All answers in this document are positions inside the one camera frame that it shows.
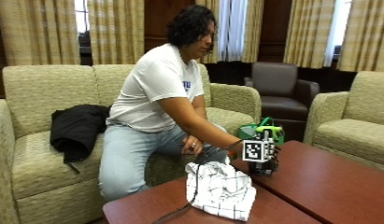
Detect white marker cube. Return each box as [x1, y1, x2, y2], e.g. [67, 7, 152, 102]
[242, 139, 277, 163]

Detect white checked cloth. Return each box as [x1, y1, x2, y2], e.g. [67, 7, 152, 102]
[184, 157, 258, 222]

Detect green bag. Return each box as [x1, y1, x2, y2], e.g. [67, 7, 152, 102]
[238, 117, 286, 147]

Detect the person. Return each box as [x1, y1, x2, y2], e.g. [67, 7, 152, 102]
[98, 4, 245, 203]

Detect brown leather armchair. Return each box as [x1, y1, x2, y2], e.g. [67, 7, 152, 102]
[243, 61, 321, 143]

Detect beige fabric armchair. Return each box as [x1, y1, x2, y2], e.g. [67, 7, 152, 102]
[302, 70, 384, 173]

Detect beige striped curtain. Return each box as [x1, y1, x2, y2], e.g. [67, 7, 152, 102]
[194, 0, 221, 64]
[86, 0, 146, 65]
[338, 0, 384, 74]
[0, 0, 83, 67]
[241, 0, 266, 63]
[283, 0, 338, 70]

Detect black jacket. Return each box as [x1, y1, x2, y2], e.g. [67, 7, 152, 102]
[48, 104, 112, 165]

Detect beige fabric sofa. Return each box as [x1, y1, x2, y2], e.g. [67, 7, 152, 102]
[0, 63, 263, 224]

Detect white sheer curtain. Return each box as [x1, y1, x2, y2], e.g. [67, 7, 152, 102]
[217, 0, 249, 63]
[322, 0, 354, 68]

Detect black cable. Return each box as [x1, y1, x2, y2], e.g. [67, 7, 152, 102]
[151, 139, 246, 224]

